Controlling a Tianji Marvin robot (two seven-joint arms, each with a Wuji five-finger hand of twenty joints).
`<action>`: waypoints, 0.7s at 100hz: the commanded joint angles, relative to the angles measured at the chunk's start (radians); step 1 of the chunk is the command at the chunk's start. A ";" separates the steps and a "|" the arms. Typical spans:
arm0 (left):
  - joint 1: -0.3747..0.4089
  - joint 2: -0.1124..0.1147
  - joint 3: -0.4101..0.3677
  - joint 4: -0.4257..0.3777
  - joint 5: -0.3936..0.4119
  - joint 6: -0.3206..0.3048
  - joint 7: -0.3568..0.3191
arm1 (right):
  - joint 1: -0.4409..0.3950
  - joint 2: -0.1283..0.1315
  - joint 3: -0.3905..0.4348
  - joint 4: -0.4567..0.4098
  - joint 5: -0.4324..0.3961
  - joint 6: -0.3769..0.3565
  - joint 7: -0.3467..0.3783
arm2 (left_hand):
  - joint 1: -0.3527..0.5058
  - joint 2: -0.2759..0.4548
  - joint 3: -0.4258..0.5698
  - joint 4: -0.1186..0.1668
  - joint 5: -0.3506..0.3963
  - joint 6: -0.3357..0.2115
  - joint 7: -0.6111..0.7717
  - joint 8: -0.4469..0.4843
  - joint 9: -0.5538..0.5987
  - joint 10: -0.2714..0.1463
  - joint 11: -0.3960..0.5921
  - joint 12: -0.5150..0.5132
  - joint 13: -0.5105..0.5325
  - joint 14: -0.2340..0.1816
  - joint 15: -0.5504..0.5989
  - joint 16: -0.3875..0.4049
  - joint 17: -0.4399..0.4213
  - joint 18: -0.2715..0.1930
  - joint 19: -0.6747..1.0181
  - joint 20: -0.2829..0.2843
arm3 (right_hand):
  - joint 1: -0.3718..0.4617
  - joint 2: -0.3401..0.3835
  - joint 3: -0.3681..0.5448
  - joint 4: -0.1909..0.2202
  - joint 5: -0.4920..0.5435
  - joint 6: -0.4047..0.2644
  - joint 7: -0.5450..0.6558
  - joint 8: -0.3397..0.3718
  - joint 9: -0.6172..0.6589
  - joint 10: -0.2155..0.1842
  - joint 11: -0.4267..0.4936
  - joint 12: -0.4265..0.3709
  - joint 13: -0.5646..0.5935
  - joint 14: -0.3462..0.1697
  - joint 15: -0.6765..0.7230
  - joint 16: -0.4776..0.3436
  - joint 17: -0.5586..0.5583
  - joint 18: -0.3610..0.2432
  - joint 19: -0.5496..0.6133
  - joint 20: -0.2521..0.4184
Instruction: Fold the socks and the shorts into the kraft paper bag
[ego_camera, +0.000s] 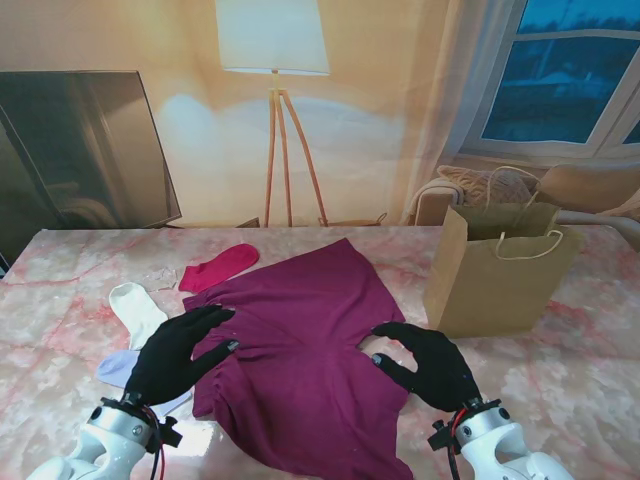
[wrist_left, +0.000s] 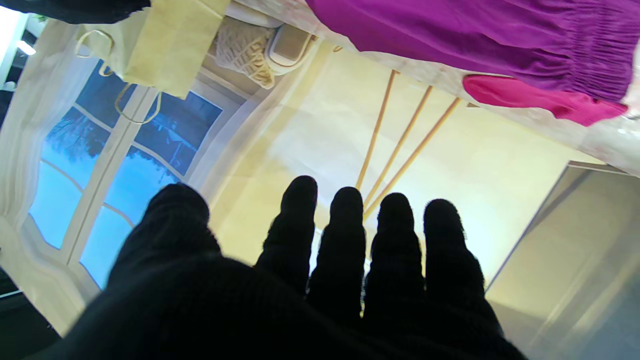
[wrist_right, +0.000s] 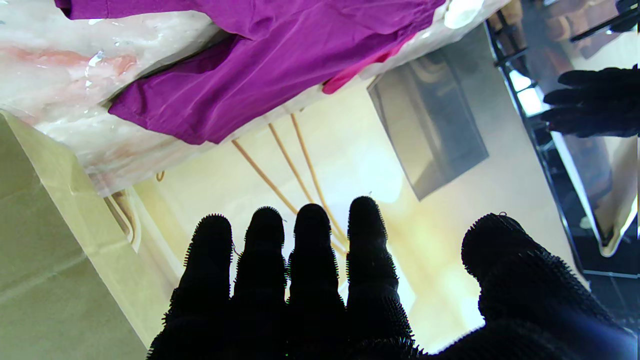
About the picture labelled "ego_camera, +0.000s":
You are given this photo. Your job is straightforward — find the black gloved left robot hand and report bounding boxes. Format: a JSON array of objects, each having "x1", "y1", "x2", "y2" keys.
[{"x1": 123, "y1": 305, "x2": 241, "y2": 407}]

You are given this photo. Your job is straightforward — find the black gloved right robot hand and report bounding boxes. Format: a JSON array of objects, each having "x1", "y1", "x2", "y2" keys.
[{"x1": 370, "y1": 321, "x2": 486, "y2": 414}]

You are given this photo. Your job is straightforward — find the lavender sock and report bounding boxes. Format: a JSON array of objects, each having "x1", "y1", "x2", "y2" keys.
[{"x1": 95, "y1": 349, "x2": 194, "y2": 416}]

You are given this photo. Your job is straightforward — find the white sock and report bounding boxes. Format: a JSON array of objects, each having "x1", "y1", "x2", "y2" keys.
[{"x1": 108, "y1": 282, "x2": 169, "y2": 351}]

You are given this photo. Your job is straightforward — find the red pink sock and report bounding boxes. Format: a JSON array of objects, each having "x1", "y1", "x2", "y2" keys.
[{"x1": 178, "y1": 243, "x2": 260, "y2": 294}]

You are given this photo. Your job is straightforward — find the magenta purple shorts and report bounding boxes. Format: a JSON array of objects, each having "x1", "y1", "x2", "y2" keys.
[{"x1": 182, "y1": 238, "x2": 415, "y2": 480}]

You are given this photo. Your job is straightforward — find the kraft paper bag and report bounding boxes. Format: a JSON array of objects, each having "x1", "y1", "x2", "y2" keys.
[{"x1": 423, "y1": 167, "x2": 584, "y2": 339}]

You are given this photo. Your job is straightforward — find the beige knitted cushion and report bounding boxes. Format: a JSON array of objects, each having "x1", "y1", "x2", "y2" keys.
[{"x1": 437, "y1": 164, "x2": 536, "y2": 207}]

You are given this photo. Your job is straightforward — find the dark flat screen television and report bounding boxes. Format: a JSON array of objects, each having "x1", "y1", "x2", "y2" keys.
[{"x1": 0, "y1": 70, "x2": 182, "y2": 231}]

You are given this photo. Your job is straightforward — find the beige armchair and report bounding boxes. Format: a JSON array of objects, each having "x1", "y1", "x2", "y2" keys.
[{"x1": 407, "y1": 163, "x2": 640, "y2": 236}]

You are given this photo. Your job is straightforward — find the sheer cream curtain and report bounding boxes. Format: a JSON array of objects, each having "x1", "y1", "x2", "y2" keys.
[{"x1": 399, "y1": 0, "x2": 526, "y2": 226}]

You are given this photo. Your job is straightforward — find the white framed window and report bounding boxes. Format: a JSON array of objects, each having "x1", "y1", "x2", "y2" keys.
[{"x1": 459, "y1": 0, "x2": 640, "y2": 161}]

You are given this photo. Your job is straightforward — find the white shade tripod floor lamp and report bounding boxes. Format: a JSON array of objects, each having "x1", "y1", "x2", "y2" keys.
[{"x1": 214, "y1": 0, "x2": 331, "y2": 229}]

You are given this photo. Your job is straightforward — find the right arm red black cables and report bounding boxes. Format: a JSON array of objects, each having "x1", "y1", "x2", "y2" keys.
[{"x1": 427, "y1": 414, "x2": 464, "y2": 480}]

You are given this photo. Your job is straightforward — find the arm red black cables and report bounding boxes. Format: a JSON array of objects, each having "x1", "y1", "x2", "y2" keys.
[
  {"x1": 144, "y1": 404, "x2": 174, "y2": 480},
  {"x1": 427, "y1": 414, "x2": 464, "y2": 480}
]

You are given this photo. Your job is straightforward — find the left arm red black cables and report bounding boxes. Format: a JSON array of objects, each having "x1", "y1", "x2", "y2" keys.
[{"x1": 144, "y1": 404, "x2": 174, "y2": 480}]

